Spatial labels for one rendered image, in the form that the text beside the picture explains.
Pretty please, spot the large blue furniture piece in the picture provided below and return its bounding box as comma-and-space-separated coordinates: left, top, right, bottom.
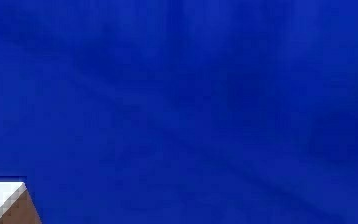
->
0, 0, 358, 224

